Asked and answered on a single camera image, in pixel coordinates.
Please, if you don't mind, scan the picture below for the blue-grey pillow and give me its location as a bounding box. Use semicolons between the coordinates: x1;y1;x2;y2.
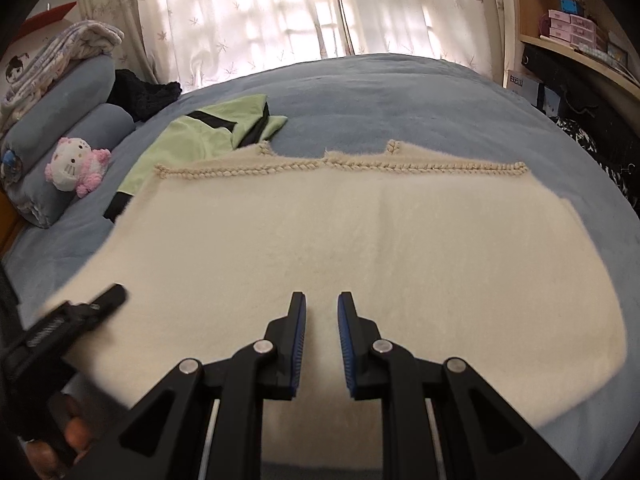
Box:
12;104;137;230
0;54;117;171

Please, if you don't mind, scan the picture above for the striped folded blanket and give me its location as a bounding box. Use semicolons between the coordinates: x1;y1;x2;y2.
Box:
0;20;126;121

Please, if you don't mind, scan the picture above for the blue bed blanket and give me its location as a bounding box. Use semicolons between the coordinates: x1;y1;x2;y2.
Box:
0;52;640;480

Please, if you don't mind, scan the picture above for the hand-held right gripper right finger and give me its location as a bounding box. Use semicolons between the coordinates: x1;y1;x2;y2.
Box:
337;291;581;480

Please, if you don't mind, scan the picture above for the white pink cat plush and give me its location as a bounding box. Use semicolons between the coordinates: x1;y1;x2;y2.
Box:
44;136;112;198

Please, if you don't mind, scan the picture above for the red paper sheet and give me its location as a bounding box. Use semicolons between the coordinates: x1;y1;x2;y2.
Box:
12;2;78;41

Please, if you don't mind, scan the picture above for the white floral curtain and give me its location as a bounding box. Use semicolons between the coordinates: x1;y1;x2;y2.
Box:
332;0;521;86
75;0;356;96

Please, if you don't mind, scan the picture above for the black white patterned cloth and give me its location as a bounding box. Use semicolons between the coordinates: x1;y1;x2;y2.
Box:
555;117;640;198

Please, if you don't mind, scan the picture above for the black hanging bag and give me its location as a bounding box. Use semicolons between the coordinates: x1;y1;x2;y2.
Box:
520;42;640;161

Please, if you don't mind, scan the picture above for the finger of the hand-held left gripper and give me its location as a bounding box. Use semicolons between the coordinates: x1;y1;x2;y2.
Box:
62;284;127;333

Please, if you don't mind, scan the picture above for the row of small pastel boxes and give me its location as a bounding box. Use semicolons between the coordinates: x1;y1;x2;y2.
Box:
580;40;632;70

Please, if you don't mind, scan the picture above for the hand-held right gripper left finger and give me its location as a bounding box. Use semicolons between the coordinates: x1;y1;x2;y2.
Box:
75;291;307;480

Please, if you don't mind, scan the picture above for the person's left hand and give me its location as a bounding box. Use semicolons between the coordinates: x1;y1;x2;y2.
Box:
25;410;96;480

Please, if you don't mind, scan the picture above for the cream knit sweater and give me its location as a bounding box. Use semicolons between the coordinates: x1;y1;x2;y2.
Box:
40;140;628;480

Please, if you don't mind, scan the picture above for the stack of pink boxes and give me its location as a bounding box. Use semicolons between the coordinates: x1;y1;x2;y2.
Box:
547;8;599;47

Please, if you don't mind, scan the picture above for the light green garment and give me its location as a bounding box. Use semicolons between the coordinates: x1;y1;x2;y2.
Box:
102;94;289;223

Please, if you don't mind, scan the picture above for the wooden shelf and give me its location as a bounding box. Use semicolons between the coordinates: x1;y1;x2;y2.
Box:
512;0;640;106

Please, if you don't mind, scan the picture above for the white printed cardboard box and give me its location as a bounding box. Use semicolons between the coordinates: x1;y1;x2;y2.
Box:
505;70;561;117

